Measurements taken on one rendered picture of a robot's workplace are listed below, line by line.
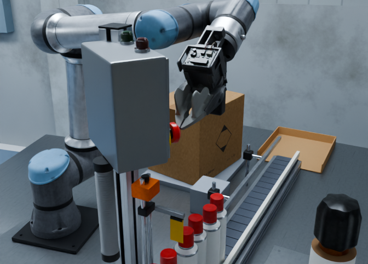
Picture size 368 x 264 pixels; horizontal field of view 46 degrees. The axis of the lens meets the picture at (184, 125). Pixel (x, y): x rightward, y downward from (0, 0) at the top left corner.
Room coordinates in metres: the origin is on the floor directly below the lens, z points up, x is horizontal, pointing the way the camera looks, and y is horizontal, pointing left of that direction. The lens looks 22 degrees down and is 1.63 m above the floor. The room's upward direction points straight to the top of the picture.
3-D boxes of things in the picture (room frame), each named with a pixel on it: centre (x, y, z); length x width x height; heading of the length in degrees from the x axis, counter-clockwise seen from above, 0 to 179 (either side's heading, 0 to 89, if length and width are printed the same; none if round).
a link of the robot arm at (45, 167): (1.14, 0.39, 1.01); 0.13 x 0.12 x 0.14; 146
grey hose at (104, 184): (0.69, 0.14, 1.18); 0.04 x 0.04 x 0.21
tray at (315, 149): (1.67, -0.48, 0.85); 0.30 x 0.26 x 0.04; 152
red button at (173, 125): (0.72, 0.02, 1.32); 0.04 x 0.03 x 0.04; 27
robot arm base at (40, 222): (1.13, 0.39, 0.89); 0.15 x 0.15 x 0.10
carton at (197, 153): (1.53, -0.05, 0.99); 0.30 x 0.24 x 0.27; 143
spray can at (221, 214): (0.90, -0.08, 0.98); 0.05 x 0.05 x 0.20
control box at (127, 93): (0.73, 0.10, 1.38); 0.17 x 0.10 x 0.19; 27
